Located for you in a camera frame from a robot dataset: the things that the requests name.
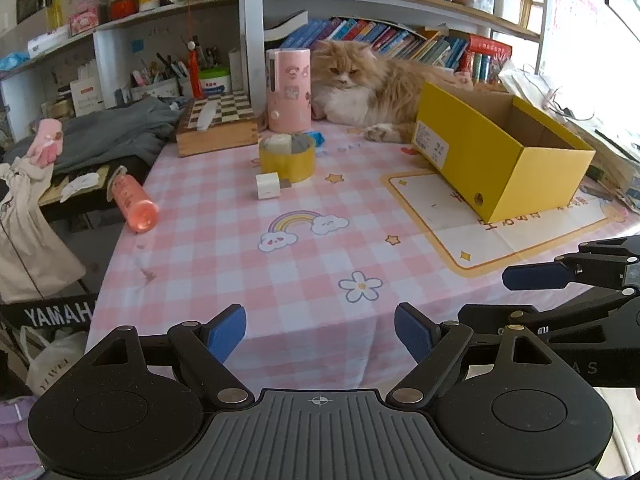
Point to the grey clothing pile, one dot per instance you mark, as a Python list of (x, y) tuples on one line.
[(138, 130)]

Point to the red tassel ornament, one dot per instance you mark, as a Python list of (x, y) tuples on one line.
[(194, 71)]

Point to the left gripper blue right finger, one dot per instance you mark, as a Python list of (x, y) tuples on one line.
[(438, 350)]

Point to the blue cloth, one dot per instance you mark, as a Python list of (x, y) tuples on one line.
[(317, 136)]

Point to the green lid white jar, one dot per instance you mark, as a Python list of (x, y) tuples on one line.
[(215, 81)]

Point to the row of books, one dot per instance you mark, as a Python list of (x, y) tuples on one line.
[(458, 52)]

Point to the beige tote bag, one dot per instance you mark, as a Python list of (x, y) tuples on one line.
[(35, 263)]

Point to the white cube eraser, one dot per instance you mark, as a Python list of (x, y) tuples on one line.
[(278, 143)]

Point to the pink checkered tablecloth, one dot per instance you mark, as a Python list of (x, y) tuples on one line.
[(321, 268)]

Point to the pink bottle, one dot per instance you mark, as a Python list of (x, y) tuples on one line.
[(140, 212)]

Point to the white shelf unit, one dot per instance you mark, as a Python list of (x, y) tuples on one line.
[(231, 23)]

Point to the white charger plug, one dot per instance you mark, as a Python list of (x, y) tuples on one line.
[(270, 185)]

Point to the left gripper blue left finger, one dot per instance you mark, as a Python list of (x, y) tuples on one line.
[(202, 350)]

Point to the yellow tape roll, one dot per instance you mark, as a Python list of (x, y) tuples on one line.
[(296, 168)]

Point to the wooden chess box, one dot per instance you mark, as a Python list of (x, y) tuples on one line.
[(235, 126)]

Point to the grey object in tape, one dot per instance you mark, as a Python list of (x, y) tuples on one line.
[(301, 142)]

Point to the orange fluffy cat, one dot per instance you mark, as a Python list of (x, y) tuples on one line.
[(354, 86)]

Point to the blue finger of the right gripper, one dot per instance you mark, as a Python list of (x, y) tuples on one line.
[(537, 276)]

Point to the white pen holder cup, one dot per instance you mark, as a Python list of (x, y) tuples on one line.
[(167, 88)]

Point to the pink sticker canister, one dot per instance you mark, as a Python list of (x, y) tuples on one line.
[(288, 90)]

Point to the yellow cardboard box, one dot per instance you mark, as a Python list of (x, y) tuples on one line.
[(504, 156)]

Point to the white plastic strip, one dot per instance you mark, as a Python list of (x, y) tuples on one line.
[(207, 115)]

